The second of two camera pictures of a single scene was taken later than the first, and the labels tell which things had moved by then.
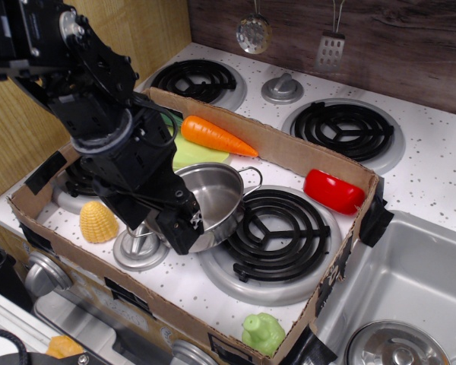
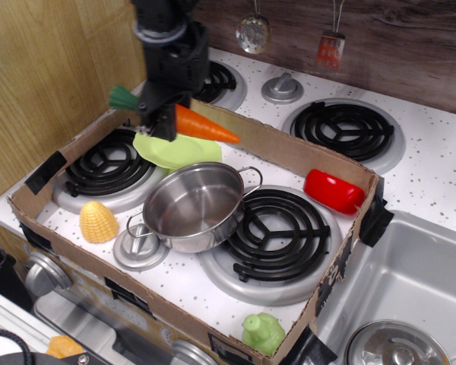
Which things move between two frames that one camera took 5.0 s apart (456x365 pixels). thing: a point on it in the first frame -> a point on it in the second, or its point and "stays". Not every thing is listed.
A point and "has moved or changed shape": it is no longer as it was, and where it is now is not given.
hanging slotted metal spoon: (254, 32) stays
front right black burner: (286, 250) stays
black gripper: (138, 179) -> (177, 67)
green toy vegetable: (262, 333) stays
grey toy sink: (419, 271) stays
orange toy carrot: (204, 130) has moved or changed shape
